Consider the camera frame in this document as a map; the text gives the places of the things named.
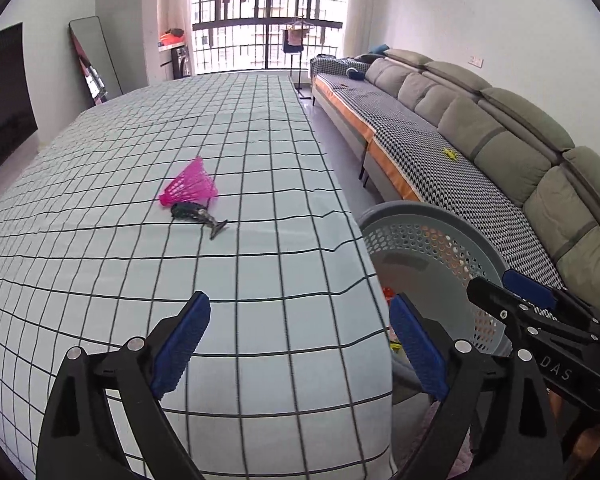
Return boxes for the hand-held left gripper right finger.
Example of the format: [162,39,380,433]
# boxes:
[388,292,566,480]

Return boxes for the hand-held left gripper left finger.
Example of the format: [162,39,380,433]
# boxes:
[36,290,212,480]

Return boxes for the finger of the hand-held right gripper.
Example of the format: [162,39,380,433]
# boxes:
[467,276,537,346]
[502,269,600,322]

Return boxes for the grey perforated laundry basket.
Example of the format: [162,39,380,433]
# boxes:
[356,201,517,406]

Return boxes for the checked bedsheet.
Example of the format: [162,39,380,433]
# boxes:
[0,72,398,480]

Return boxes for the dark toy figurine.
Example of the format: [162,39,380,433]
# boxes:
[171,202,229,241]

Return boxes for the pink shuttlecock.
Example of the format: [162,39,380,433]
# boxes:
[160,156,218,209]

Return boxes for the grey sofa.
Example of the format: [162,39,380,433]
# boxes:
[310,49,600,321]

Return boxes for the houndstooth sofa cover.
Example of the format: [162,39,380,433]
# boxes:
[310,56,568,292]

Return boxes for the washing machine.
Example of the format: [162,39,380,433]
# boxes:
[172,45,194,80]

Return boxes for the white cabinet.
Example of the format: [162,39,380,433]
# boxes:
[158,46,176,81]

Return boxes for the black television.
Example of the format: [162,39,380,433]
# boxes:
[0,22,38,192]

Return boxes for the clothes drying stand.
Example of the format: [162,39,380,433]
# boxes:
[281,22,315,97]

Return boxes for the leaning floor mirror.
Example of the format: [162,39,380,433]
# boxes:
[69,16,124,109]

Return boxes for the dark window grille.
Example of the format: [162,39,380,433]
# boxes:
[190,0,352,77]

